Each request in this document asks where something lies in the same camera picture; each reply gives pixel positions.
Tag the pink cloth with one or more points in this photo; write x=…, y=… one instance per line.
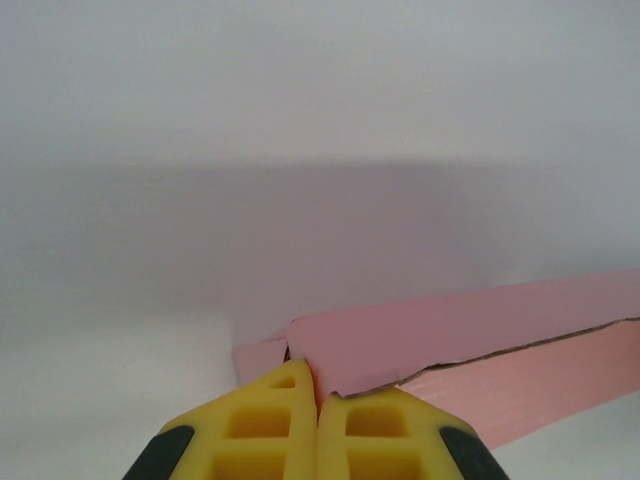
x=450, y=325

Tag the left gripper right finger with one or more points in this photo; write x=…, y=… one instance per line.
x=380, y=450

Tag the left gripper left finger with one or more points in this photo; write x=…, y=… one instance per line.
x=260, y=450

